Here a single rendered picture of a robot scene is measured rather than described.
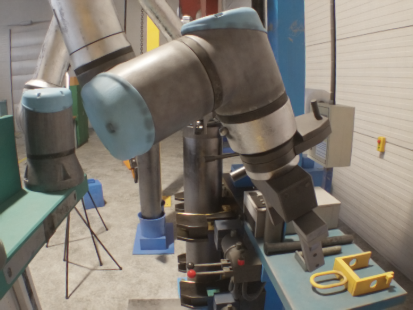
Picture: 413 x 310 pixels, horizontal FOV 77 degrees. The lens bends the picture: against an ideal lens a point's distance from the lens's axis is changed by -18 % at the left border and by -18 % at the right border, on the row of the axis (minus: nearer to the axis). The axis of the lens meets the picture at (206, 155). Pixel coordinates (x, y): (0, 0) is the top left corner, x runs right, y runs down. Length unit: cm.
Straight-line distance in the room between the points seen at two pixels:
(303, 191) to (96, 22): 33
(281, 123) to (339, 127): 168
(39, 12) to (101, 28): 1341
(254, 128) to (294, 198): 10
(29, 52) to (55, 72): 1262
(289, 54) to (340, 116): 58
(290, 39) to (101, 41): 136
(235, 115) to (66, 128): 60
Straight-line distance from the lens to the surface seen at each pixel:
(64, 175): 87
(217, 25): 32
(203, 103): 31
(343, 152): 209
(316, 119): 42
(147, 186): 304
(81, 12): 42
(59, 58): 105
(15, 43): 1402
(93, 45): 41
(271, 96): 34
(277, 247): 121
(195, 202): 168
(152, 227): 318
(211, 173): 163
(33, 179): 88
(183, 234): 164
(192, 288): 189
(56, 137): 85
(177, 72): 29
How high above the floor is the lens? 170
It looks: 13 degrees down
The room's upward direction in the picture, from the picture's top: straight up
